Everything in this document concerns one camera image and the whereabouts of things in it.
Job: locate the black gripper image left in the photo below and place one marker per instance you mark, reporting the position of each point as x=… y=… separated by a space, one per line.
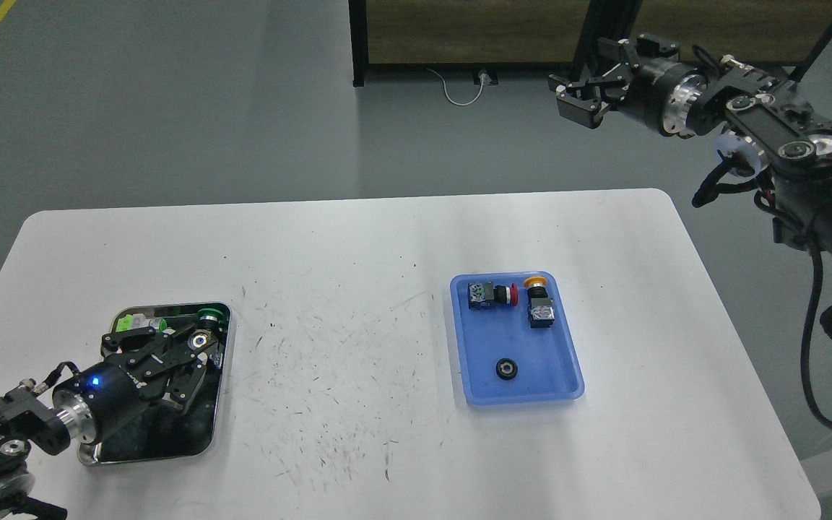
x=143 y=371

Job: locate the black gear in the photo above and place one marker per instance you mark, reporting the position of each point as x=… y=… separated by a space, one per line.
x=506 y=369
x=198 y=341

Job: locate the black frame wooden cabinet right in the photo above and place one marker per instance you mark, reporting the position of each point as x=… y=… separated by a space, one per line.
x=787 y=34

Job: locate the blue plastic tray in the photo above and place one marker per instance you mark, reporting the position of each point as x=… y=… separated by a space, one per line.
x=549 y=369

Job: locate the black frame wooden cabinet left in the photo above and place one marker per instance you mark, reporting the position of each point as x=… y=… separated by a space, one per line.
x=462 y=34

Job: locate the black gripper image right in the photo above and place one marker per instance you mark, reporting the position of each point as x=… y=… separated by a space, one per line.
x=642 y=78

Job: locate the silver metal tray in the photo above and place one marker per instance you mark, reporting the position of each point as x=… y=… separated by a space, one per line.
x=160 y=435

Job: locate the yellow push button switch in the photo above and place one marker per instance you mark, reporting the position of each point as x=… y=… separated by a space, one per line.
x=540 y=306

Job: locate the black frame wooden cabinet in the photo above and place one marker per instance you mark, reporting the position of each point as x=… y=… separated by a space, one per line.
x=462 y=34
x=787 y=34

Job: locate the red push button switch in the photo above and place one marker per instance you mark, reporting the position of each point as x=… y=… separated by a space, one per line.
x=487 y=295

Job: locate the dark green push button switch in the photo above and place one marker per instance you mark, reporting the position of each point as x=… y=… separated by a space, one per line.
x=213 y=322

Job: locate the light green push button switch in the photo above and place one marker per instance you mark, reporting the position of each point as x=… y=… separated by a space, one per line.
x=132 y=321

